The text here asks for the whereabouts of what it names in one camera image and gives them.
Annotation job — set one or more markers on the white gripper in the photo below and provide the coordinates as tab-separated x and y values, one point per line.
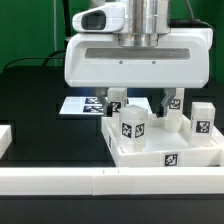
131	44

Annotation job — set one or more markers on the white square tabletop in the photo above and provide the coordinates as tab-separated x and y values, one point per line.
164	149

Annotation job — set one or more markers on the white front fence bar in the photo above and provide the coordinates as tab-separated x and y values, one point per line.
111	181

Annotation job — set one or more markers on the white fence bar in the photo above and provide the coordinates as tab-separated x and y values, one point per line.
111	181
5	138

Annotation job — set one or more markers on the white left fence bar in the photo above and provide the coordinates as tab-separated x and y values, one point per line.
5	138

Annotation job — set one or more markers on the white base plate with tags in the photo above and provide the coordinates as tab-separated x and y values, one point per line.
91	106

